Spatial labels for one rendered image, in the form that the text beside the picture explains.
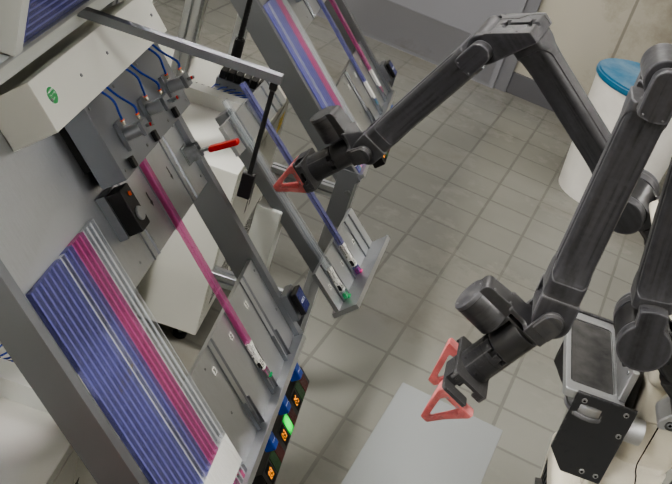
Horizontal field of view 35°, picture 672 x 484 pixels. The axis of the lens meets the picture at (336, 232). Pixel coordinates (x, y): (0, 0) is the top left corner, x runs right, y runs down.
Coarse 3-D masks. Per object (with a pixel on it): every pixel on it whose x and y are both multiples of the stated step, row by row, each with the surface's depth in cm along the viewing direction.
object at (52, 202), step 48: (0, 144) 150; (48, 144) 161; (0, 192) 147; (48, 192) 157; (96, 192) 168; (144, 192) 182; (192, 192) 198; (0, 240) 143; (48, 240) 153; (144, 240) 176
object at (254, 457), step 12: (300, 336) 216; (300, 348) 213; (288, 360) 209; (288, 372) 205; (288, 384) 203; (276, 396) 199; (276, 408) 195; (264, 420) 193; (264, 432) 189; (252, 444) 187; (264, 444) 187; (252, 456) 184; (252, 468) 180; (252, 480) 179
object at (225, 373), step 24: (240, 288) 203; (264, 288) 213; (240, 312) 200; (264, 312) 208; (216, 336) 188; (264, 336) 206; (288, 336) 215; (216, 360) 185; (240, 360) 193; (264, 360) 202; (216, 384) 183; (240, 384) 191; (264, 384) 199; (216, 408) 180; (240, 408) 188; (264, 408) 196; (240, 432) 185; (240, 456) 182
